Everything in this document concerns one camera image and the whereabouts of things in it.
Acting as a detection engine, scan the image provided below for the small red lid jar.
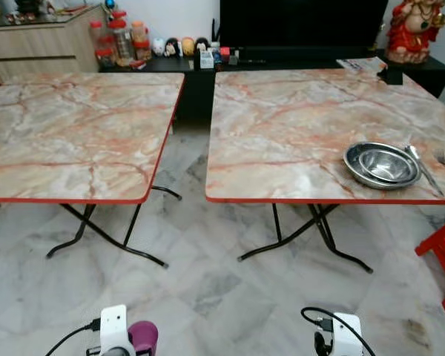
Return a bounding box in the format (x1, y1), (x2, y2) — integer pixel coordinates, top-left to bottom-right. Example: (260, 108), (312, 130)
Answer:
(89, 20), (109, 67)

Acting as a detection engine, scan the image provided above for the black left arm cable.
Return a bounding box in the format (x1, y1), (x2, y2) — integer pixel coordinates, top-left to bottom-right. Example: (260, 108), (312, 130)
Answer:
(44, 319), (102, 356)

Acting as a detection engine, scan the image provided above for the orange filled red lid jar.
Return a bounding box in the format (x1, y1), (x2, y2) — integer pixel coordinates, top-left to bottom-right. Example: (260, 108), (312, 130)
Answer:
(131, 20), (151, 62)

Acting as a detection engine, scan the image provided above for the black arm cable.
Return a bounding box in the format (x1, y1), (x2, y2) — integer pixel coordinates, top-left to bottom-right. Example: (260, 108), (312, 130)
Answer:
(301, 307), (377, 356)
(44, 319), (102, 356)

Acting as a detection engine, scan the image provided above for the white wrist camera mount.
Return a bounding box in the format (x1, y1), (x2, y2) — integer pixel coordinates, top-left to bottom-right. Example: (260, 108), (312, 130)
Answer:
(323, 312), (366, 356)
(99, 305), (136, 356)

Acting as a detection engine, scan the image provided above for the yellow round figurine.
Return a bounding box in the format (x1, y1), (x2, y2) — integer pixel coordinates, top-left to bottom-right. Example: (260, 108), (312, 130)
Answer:
(181, 37), (197, 57)

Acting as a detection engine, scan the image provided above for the printed magazine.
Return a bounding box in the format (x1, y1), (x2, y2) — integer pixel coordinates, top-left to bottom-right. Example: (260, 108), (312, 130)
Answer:
(337, 57), (386, 73)

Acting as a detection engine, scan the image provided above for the wide steel plate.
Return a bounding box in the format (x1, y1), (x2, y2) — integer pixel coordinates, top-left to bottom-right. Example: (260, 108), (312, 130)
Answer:
(343, 142), (422, 191)

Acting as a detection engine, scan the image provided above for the light wooden cabinet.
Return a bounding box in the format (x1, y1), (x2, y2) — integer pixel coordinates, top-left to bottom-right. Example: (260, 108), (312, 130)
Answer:
(0, 6), (108, 84)

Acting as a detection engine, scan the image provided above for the steel bowl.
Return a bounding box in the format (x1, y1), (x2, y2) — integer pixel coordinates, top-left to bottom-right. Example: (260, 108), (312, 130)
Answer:
(358, 148), (418, 184)

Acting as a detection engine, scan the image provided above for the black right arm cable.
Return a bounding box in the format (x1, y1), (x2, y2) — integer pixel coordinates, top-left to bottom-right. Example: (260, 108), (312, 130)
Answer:
(301, 307), (377, 356)

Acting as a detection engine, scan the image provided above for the tall red lid jar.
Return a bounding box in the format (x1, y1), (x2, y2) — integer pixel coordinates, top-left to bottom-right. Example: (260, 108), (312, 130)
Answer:
(108, 15), (134, 64)

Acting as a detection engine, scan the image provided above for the steel spoon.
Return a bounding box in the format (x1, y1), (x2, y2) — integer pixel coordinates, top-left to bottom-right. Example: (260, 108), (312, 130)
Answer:
(405, 145), (444, 197)

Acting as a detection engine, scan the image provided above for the marble top folding table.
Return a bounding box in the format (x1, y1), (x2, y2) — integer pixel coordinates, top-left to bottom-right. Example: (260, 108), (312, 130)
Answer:
(205, 68), (445, 274)
(0, 72), (185, 269)

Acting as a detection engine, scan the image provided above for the black low tv console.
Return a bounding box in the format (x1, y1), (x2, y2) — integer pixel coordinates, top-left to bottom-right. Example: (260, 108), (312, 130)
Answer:
(104, 46), (445, 123)

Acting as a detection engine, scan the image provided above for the red seated deity statue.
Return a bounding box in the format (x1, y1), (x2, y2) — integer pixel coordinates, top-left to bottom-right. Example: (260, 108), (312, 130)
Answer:
(386, 0), (445, 65)

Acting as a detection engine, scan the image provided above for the black television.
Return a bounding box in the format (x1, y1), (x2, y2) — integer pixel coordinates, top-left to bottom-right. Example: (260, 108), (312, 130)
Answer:
(219, 0), (390, 49)

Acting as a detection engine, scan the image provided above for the small black box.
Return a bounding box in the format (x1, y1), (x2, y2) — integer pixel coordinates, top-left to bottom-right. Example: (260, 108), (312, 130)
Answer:
(378, 65), (403, 85)

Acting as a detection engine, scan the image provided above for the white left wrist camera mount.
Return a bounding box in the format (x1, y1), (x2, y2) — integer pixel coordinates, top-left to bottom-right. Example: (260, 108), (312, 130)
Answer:
(99, 305), (136, 356)

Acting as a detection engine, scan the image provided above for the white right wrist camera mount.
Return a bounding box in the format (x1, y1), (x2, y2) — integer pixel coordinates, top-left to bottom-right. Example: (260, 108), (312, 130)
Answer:
(323, 312), (366, 356)

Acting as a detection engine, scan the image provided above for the purple plastic cup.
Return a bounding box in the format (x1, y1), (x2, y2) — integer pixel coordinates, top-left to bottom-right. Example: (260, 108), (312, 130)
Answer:
(128, 320), (159, 356)

